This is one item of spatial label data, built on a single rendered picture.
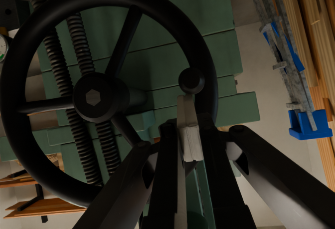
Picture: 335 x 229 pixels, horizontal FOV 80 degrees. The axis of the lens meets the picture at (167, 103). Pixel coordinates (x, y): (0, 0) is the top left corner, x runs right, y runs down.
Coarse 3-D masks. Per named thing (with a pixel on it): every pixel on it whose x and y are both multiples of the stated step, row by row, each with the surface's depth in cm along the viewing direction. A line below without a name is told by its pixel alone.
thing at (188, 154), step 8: (184, 104) 18; (184, 112) 16; (184, 120) 15; (184, 128) 14; (184, 136) 14; (184, 144) 14; (184, 152) 14; (192, 152) 15; (184, 160) 15; (192, 160) 15
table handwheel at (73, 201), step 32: (64, 0) 25; (96, 0) 25; (128, 0) 24; (160, 0) 23; (32, 32) 26; (128, 32) 24; (192, 32) 23; (192, 64) 23; (0, 96) 26; (64, 96) 27; (96, 96) 23; (128, 96) 27; (128, 128) 25; (32, 160) 26; (64, 192) 25; (96, 192) 25
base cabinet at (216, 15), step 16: (176, 0) 42; (192, 0) 41; (208, 0) 41; (224, 0) 40; (96, 16) 44; (112, 16) 44; (144, 16) 43; (192, 16) 41; (208, 16) 41; (224, 16) 40; (64, 32) 45; (96, 32) 44; (112, 32) 44; (144, 32) 43; (160, 32) 42; (208, 32) 41; (64, 48) 45; (96, 48) 44; (112, 48) 44; (144, 48) 43; (48, 64) 46
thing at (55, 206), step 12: (0, 180) 309; (24, 180) 284; (36, 192) 331; (24, 204) 305; (36, 204) 310; (48, 204) 301; (60, 204) 293; (72, 204) 285; (12, 216) 287; (24, 216) 281
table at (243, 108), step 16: (240, 96) 40; (144, 112) 35; (160, 112) 43; (176, 112) 42; (224, 112) 41; (240, 112) 40; (256, 112) 40; (48, 128) 47; (64, 128) 35; (96, 128) 35; (112, 128) 34; (144, 128) 34; (0, 144) 48; (48, 144) 46
